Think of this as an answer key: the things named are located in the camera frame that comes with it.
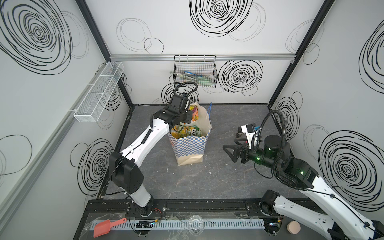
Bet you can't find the green item in basket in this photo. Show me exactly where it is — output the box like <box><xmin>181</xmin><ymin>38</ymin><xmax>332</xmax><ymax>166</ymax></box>
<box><xmin>197</xmin><ymin>77</ymin><xmax>215</xmax><ymax>87</ymax></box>

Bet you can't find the blue handled tool in basket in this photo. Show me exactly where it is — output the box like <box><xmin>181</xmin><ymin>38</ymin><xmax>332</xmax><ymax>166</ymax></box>
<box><xmin>184</xmin><ymin>71</ymin><xmax>202</xmax><ymax>78</ymax></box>

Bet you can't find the black wire wall basket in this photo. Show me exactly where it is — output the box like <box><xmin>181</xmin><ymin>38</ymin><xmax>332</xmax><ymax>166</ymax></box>
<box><xmin>171</xmin><ymin>55</ymin><xmax>218</xmax><ymax>88</ymax></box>

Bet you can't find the beige round sponge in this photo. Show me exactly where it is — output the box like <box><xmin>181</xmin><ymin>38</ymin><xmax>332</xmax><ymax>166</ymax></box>
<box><xmin>287</xmin><ymin>221</ymin><xmax>301</xmax><ymax>235</ymax></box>

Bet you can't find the black lid spice jar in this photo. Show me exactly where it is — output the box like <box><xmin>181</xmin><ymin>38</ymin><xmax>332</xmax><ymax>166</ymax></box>
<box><xmin>235</xmin><ymin>127</ymin><xmax>243</xmax><ymax>139</ymax></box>

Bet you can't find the white wire wall shelf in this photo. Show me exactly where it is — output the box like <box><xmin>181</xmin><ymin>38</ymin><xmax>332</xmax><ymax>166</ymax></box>
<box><xmin>74</xmin><ymin>62</ymin><xmax>125</xmax><ymax>123</ymax></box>

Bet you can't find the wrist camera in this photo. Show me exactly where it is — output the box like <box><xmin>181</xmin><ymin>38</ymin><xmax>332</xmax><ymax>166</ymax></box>
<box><xmin>168</xmin><ymin>95</ymin><xmax>189</xmax><ymax>114</ymax></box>
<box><xmin>240</xmin><ymin>124</ymin><xmax>260</xmax><ymax>150</ymax></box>

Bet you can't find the red plastic scoop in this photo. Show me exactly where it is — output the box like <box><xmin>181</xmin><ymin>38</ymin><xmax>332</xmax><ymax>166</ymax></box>
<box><xmin>93</xmin><ymin>218</ymin><xmax>127</xmax><ymax>238</ymax></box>

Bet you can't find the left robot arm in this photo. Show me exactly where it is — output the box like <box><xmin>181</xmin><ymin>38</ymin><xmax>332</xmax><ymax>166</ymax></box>
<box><xmin>108</xmin><ymin>107</ymin><xmax>193</xmax><ymax>208</ymax></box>

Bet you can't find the blue checkered paper bag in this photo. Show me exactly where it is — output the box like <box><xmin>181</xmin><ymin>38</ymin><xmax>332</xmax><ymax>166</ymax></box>
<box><xmin>168</xmin><ymin>103</ymin><xmax>212</xmax><ymax>166</ymax></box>

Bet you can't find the orange pink Fox's candy bag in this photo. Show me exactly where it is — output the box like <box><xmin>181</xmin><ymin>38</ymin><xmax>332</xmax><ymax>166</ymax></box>
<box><xmin>189</xmin><ymin>104</ymin><xmax>199</xmax><ymax>122</ymax></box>

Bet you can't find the green Fox's spring tea bag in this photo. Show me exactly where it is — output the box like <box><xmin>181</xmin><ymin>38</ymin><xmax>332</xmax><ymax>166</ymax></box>
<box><xmin>171</xmin><ymin>125</ymin><xmax>202</xmax><ymax>139</ymax></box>

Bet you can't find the white slotted cable duct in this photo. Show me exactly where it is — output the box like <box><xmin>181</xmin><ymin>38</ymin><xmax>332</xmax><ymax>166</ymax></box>
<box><xmin>89</xmin><ymin>218</ymin><xmax>266</xmax><ymax>232</ymax></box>

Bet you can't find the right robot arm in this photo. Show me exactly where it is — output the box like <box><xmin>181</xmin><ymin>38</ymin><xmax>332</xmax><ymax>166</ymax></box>
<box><xmin>223</xmin><ymin>135</ymin><xmax>384</xmax><ymax>240</ymax></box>

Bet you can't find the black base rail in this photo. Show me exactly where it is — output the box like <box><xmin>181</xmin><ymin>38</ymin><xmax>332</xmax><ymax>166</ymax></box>
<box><xmin>83</xmin><ymin>197</ymin><xmax>326</xmax><ymax>218</ymax></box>

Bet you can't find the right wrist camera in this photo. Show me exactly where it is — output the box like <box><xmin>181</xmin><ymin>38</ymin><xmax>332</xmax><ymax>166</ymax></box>
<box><xmin>240</xmin><ymin>124</ymin><xmax>260</xmax><ymax>150</ymax></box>

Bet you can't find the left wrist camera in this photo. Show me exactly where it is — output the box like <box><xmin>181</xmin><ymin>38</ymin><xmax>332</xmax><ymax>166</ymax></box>
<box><xmin>168</xmin><ymin>95</ymin><xmax>189</xmax><ymax>114</ymax></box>

